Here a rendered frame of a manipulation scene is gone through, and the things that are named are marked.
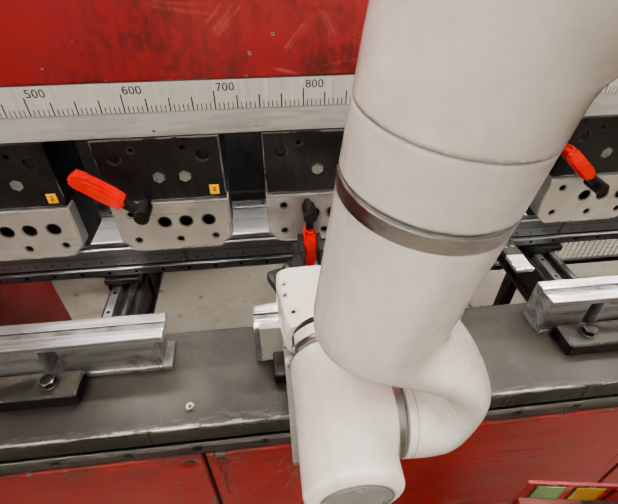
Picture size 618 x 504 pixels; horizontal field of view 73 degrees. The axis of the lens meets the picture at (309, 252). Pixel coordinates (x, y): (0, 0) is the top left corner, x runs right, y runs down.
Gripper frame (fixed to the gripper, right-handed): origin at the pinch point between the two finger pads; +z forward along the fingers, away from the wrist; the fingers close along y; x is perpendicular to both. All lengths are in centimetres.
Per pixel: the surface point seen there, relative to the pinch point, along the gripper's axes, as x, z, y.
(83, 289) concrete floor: -118, 124, -105
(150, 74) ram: 22.5, 4.0, -16.7
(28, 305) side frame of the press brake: -58, 53, -81
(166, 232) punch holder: 2.1, 3.5, -19.3
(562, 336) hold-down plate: -29, 2, 50
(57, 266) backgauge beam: -25, 31, -53
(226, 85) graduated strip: 21.1, 3.9, -8.9
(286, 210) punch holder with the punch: 4.4, 3.5, -2.9
